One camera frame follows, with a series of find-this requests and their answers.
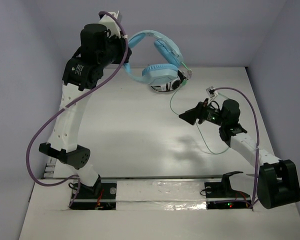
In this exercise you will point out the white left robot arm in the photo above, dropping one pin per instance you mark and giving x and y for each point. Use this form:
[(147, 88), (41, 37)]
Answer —
[(78, 80)]

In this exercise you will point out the light blue headphones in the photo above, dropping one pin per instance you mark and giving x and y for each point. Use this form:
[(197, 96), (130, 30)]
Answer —
[(161, 73)]

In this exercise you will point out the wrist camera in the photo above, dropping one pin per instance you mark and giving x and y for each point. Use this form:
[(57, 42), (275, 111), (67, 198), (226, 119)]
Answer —
[(110, 23), (212, 93)]

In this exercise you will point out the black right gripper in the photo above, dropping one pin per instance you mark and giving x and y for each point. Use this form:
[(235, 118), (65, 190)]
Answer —
[(199, 112)]

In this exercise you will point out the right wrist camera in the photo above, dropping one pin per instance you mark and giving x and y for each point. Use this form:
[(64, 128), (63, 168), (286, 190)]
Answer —
[(212, 93)]

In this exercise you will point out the black and white headphones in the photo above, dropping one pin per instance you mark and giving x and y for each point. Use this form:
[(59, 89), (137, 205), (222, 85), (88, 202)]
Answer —
[(181, 80)]

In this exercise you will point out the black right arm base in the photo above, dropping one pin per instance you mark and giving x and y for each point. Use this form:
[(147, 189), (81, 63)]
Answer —
[(221, 196)]

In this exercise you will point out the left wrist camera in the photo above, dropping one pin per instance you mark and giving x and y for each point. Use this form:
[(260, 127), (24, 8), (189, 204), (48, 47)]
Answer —
[(110, 23)]

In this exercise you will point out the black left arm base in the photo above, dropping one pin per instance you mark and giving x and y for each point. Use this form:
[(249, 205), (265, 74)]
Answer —
[(86, 200)]

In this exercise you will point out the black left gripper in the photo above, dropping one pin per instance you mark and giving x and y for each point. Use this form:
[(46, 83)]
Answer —
[(123, 53)]

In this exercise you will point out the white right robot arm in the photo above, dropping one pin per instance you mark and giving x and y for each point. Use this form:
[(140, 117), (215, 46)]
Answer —
[(277, 179)]

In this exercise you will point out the silver tape strip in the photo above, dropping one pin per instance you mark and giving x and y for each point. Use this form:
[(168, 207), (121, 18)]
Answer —
[(160, 195)]

